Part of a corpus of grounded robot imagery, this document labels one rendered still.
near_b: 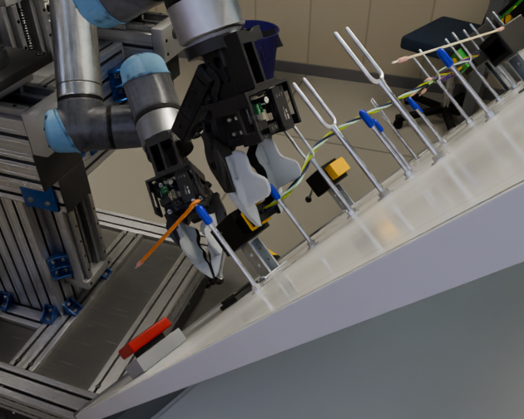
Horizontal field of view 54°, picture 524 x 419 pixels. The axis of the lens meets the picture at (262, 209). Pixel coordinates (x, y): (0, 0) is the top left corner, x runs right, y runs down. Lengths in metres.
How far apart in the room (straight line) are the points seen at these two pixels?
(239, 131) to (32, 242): 1.18
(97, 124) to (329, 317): 0.75
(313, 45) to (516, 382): 3.18
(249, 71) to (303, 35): 3.35
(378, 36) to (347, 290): 3.62
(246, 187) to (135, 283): 1.39
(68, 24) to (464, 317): 0.88
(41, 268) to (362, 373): 1.11
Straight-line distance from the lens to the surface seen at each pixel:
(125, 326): 1.82
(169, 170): 0.73
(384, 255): 0.17
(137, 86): 0.82
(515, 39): 0.66
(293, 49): 3.95
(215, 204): 0.76
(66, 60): 0.95
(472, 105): 1.56
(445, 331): 1.04
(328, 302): 0.20
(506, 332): 1.08
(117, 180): 2.86
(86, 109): 0.93
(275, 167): 0.62
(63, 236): 1.67
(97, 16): 0.67
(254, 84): 0.54
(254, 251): 0.65
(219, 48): 0.56
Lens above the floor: 1.57
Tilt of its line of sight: 38 degrees down
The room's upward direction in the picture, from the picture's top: straight up
